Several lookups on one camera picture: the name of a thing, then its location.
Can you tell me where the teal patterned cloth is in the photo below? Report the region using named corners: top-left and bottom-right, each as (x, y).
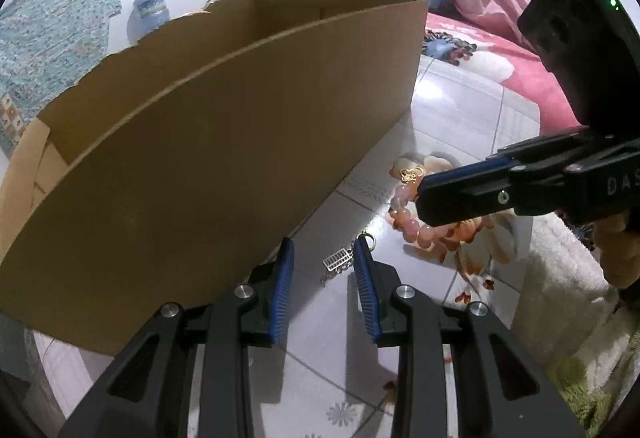
top-left (0, 0), bottom-right (123, 156)

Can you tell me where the peach bead bracelet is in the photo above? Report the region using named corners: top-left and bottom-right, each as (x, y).
top-left (387, 167), bottom-right (493, 251)

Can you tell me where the pink floral bedsheet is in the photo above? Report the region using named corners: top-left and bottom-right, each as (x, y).
top-left (419, 12), bottom-right (593, 135)

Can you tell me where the blue water jug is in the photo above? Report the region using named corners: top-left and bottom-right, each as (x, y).
top-left (132, 0), bottom-right (169, 42)

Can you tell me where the silver keychain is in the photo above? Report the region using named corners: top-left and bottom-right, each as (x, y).
top-left (321, 232), bottom-right (377, 279)

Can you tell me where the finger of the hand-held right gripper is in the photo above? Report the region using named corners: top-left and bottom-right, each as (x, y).
top-left (416, 138), bottom-right (640, 226)
top-left (470, 128), bottom-right (591, 166)

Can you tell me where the brown cardboard box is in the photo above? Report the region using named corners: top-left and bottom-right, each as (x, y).
top-left (0, 0), bottom-right (430, 359)

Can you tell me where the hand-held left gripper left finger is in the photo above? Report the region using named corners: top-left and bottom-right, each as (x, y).
top-left (57, 238), bottom-right (295, 438)

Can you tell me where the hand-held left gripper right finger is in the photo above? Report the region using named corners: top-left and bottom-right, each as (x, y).
top-left (352, 238), bottom-right (586, 438)

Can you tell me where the person's right hand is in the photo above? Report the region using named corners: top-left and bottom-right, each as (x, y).
top-left (592, 210), bottom-right (640, 289)

